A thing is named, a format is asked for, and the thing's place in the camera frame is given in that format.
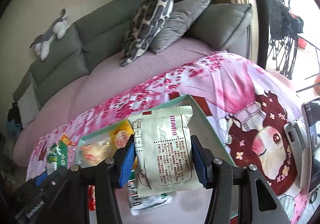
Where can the silver phone stand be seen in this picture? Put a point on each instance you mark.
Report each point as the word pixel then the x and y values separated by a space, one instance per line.
pixel 297 138

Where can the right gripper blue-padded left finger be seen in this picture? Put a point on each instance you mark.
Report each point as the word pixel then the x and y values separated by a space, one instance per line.
pixel 68 202

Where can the grey green sofa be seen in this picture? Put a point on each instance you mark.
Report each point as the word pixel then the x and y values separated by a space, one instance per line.
pixel 100 35

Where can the black folding chair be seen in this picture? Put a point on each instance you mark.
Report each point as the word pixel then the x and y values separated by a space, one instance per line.
pixel 284 28

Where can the teal clothing pile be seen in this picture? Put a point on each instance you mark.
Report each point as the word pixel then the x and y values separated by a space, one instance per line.
pixel 14 124

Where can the black white patterned pillow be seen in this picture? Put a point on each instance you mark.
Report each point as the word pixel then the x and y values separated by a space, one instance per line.
pixel 146 23

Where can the clear-wrapped yellow bun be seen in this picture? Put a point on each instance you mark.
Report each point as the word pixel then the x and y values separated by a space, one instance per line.
pixel 92 153

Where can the pink cartoon girl blanket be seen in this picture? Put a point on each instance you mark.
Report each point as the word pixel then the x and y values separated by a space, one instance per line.
pixel 247 107

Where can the white cream snack packet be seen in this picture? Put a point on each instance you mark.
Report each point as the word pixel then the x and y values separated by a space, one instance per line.
pixel 163 149

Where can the light grey sofa cushion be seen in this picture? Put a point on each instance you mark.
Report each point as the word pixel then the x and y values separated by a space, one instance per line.
pixel 29 106

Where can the small green white snack packet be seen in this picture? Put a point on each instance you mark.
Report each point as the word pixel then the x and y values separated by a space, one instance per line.
pixel 56 157

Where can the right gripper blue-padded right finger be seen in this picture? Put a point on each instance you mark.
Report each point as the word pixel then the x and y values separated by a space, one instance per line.
pixel 257 201

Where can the green-rimmed white cardboard tray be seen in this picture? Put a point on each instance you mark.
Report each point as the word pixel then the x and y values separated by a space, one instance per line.
pixel 188 206

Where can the smartphone on stand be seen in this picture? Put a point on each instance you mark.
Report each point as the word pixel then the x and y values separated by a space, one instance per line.
pixel 310 111

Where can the red chip snack bag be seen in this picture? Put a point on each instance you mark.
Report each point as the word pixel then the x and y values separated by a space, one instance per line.
pixel 91 198

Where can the grey white plush cat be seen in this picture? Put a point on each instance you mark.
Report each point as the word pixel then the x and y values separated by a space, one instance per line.
pixel 56 31

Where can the pink ribbed sofa cover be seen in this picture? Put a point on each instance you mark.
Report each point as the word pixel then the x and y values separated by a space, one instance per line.
pixel 104 82

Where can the green white Korean-text snack bag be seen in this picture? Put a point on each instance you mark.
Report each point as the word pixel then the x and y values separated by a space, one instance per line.
pixel 138 204

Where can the grey square pillow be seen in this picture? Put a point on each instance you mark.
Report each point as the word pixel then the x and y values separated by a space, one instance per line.
pixel 183 15

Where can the orange yellow snack packet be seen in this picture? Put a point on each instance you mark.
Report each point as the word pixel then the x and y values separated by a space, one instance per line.
pixel 67 141

